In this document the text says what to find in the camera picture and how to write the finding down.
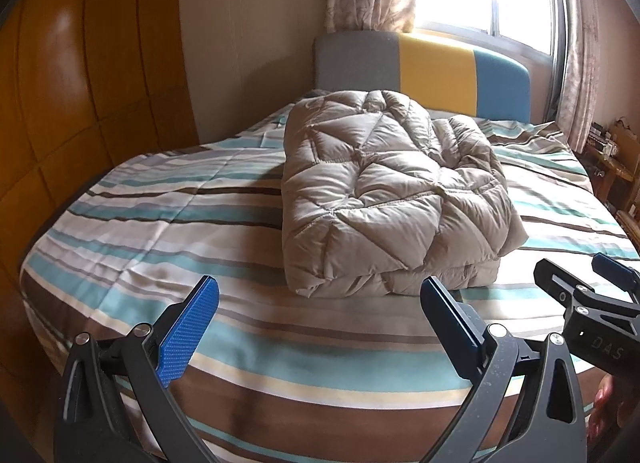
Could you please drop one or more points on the grey yellow blue headboard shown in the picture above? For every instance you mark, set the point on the grey yellow blue headboard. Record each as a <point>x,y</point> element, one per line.
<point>440,73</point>

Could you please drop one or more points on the striped bed duvet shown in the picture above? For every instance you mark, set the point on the striped bed duvet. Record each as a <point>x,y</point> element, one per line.
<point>278,377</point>

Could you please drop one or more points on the right beige curtain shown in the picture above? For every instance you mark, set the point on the right beige curtain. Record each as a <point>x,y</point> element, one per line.
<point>580,79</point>

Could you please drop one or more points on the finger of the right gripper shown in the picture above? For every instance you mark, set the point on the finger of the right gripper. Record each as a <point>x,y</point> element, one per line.
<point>558,283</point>
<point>624,277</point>

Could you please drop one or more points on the brown wooden wardrobe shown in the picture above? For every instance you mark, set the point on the brown wooden wardrobe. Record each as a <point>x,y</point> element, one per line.
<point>85,85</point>

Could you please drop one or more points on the person right hand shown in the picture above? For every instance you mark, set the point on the person right hand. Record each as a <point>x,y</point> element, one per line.
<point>607,408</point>

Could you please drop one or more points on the wooden side table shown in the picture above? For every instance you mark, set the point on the wooden side table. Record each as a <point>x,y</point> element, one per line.
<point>612,155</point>

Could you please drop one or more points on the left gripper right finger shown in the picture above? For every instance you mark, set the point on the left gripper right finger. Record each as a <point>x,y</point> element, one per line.
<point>547,422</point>

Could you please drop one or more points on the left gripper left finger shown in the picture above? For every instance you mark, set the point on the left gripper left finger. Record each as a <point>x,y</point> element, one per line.
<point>92,423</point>

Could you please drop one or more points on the beige puffer down jacket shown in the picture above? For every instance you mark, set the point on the beige puffer down jacket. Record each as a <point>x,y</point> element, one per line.
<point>378,195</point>

